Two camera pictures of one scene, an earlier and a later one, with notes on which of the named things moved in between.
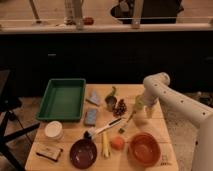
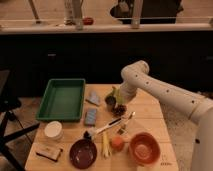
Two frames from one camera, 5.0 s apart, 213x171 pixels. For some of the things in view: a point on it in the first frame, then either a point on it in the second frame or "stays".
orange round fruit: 117,143 stays
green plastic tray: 62,100 stays
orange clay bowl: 144,150 stays
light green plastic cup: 139,102 to 120,96
